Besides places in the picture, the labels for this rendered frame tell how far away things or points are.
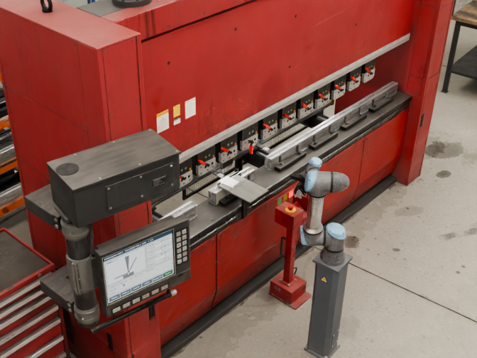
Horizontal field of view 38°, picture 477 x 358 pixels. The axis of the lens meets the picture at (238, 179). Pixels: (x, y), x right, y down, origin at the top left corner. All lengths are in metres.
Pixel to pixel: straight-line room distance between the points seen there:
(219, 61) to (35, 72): 1.04
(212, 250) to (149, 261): 1.34
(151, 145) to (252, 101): 1.45
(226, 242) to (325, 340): 0.89
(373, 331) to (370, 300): 0.30
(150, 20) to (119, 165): 0.89
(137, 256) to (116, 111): 0.67
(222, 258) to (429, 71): 2.44
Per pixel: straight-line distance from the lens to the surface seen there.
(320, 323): 4.49
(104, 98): 3.13
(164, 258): 3.15
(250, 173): 4.59
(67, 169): 2.85
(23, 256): 4.00
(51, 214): 3.04
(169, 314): 4.38
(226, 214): 4.35
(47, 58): 3.38
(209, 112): 4.01
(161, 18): 3.50
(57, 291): 3.39
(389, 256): 5.56
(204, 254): 4.35
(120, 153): 2.93
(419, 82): 5.95
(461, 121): 7.67
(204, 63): 3.85
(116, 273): 3.04
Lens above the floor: 3.45
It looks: 33 degrees down
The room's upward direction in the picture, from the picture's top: 1 degrees clockwise
